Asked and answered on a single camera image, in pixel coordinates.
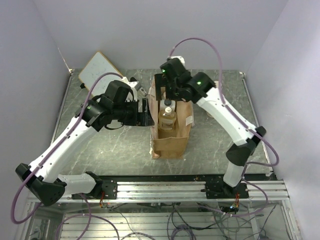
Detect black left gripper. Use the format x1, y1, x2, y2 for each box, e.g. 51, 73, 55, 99
112, 97, 155, 126

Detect brown canvas bag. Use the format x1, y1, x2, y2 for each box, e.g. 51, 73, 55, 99
148, 75, 194, 159

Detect white bottle black cap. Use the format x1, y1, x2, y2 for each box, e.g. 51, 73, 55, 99
159, 99, 176, 111

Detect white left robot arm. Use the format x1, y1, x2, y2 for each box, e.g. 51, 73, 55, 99
15, 78, 154, 206

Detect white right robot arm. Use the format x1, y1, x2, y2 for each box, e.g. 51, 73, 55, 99
155, 56, 266, 198

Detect black and white marker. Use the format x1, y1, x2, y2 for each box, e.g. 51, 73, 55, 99
129, 77, 148, 98

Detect amber bottle white cap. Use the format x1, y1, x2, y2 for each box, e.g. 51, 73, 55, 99
158, 107, 177, 131

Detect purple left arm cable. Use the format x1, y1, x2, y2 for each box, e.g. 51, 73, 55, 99
11, 72, 125, 225

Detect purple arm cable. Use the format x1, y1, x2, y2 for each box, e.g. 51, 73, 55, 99
168, 37, 280, 218
11, 72, 125, 225

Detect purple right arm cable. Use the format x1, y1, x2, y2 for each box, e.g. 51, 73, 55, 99
168, 37, 280, 218

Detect small whiteboard with wooden frame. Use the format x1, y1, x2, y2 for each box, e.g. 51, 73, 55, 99
78, 51, 123, 97

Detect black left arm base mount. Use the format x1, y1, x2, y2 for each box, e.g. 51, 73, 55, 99
101, 181, 118, 200

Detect aluminium rail frame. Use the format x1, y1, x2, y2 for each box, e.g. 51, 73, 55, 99
14, 179, 301, 240

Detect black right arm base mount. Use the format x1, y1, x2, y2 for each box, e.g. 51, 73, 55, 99
200, 181, 249, 199

